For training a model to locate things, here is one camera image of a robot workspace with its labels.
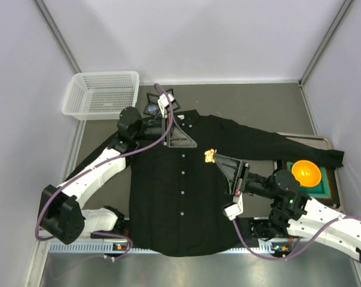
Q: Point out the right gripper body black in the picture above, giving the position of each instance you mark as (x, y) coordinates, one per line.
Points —
(243, 178)

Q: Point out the black button shirt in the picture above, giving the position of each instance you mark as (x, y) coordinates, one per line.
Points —
(176, 197)

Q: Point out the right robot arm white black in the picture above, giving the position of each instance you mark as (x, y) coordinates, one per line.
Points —
(293, 212)

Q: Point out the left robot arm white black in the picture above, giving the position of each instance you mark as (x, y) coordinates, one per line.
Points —
(61, 211)

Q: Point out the black box gold brooch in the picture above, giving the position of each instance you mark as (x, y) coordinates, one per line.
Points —
(175, 104)

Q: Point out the orange bowl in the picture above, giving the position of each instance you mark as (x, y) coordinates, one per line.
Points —
(306, 173)

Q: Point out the white perforated plastic basket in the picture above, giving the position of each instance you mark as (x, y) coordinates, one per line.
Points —
(100, 95)

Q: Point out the green black mat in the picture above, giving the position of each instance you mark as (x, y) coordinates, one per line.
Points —
(325, 190)

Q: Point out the metal tray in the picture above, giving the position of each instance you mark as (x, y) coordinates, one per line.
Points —
(319, 142)

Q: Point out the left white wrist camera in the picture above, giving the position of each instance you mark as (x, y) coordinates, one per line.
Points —
(164, 103)

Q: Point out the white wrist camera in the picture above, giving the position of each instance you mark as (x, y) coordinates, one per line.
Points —
(164, 103)
(235, 208)

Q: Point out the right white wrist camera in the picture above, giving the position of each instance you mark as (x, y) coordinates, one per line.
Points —
(235, 208)

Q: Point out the grey slotted cable duct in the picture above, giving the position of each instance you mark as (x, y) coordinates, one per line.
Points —
(109, 247)

